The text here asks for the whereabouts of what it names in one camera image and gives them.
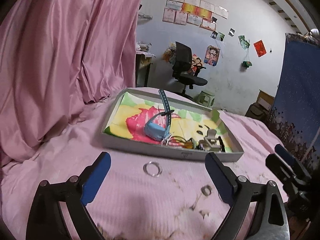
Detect green plastic stool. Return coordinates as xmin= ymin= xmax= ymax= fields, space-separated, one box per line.
xmin=197 ymin=91 xmax=215 ymax=107

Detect colourful wall decoration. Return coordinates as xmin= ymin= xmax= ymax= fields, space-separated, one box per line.
xmin=162 ymin=43 xmax=177 ymax=64

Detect red paper wall decoration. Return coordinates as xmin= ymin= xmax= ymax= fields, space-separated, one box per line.
xmin=253 ymin=40 xmax=267 ymax=57

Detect dark bag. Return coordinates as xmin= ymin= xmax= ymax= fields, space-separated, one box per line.
xmin=245 ymin=102 xmax=267 ymax=122

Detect cartoon family wall poster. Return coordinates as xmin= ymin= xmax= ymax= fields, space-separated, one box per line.
xmin=191 ymin=54 xmax=204 ymax=74

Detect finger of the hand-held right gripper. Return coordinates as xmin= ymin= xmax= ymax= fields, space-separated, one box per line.
xmin=265 ymin=154 xmax=293 ymax=182
xmin=274 ymin=144 xmax=311 ymax=178

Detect large silver ring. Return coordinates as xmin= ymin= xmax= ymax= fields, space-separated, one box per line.
xmin=143 ymin=162 xmax=163 ymax=176

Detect cardboard box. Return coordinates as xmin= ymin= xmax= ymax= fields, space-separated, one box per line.
xmin=257 ymin=90 xmax=276 ymax=111

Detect pink curtain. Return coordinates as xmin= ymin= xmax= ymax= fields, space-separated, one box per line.
xmin=0 ymin=0 xmax=147 ymax=167

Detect colourful cartoon cloth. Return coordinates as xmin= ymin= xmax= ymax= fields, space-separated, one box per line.
xmin=104 ymin=91 xmax=233 ymax=153

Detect black office chair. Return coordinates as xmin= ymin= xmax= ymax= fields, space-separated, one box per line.
xmin=172 ymin=42 xmax=208 ymax=97

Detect blue smart watch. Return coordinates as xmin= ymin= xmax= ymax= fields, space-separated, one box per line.
xmin=144 ymin=89 xmax=176 ymax=142

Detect blue printed curtain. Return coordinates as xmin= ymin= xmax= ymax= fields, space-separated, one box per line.
xmin=265 ymin=32 xmax=320 ymax=171

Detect anime wall poster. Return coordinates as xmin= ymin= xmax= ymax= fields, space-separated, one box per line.
xmin=204 ymin=45 xmax=221 ymax=67

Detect group of wall certificates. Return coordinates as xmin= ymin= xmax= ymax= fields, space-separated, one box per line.
xmin=162 ymin=0 xmax=229 ymax=32

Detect grey cardboard box tray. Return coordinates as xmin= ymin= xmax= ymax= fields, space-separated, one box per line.
xmin=101 ymin=87 xmax=244 ymax=162

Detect wooden desk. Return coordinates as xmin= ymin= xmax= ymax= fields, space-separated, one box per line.
xmin=136 ymin=49 xmax=153 ymax=87

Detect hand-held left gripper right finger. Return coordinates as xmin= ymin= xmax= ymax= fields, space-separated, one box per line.
xmin=204 ymin=152 xmax=290 ymax=240

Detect black hair tie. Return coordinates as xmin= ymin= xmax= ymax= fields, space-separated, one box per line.
xmin=218 ymin=135 xmax=227 ymax=153

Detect green leafy wall photos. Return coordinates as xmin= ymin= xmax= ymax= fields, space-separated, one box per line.
xmin=238 ymin=35 xmax=251 ymax=49

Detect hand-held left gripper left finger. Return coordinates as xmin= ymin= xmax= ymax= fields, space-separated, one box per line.
xmin=26 ymin=151 xmax=112 ymax=240

